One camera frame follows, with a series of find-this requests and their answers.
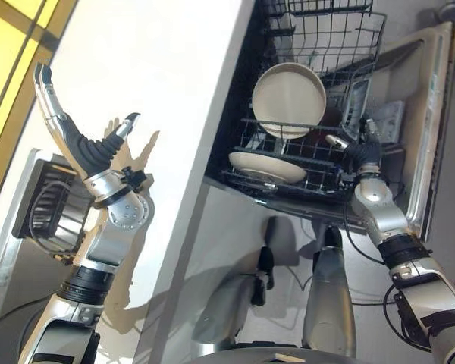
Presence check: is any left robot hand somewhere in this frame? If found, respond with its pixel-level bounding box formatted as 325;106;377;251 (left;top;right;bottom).
33;63;142;180

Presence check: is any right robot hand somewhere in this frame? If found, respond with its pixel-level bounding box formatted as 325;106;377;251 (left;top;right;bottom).
325;116;383;167

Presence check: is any steel dishwasher door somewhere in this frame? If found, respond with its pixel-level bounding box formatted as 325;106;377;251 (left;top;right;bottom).
375;20;455;243

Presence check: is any dishwasher tub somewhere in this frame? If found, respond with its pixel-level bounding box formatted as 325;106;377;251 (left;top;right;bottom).
204;0;388;215

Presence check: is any detergent dispenser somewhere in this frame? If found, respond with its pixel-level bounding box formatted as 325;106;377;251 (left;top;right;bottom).
378;100;406;143

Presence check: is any grey cutlery basket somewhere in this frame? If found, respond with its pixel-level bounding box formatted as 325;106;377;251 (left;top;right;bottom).
340;77;373;138

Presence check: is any black sink drain rack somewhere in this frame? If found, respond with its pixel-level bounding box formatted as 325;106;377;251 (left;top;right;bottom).
13;158;79;240

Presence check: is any large beige plate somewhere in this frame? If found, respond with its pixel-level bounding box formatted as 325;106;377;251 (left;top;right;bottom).
251;62;328;128

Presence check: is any right silver robot leg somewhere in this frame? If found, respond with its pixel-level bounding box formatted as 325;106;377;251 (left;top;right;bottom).
302;226;356;358

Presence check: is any silver robot leg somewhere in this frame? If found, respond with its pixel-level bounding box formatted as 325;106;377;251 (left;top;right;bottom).
192;246;276;352
302;226;356;358

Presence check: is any left silver robot leg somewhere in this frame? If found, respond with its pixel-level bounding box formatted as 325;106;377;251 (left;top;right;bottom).
192;246;276;352

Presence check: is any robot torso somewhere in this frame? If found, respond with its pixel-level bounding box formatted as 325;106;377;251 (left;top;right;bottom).
196;344;365;364

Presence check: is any black wire dishwasher rack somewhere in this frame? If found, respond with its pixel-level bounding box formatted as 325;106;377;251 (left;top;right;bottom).
219;67;376;195
267;0;388;79

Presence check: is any black cable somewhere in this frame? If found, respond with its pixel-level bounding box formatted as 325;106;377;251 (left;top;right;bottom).
0;301;37;331

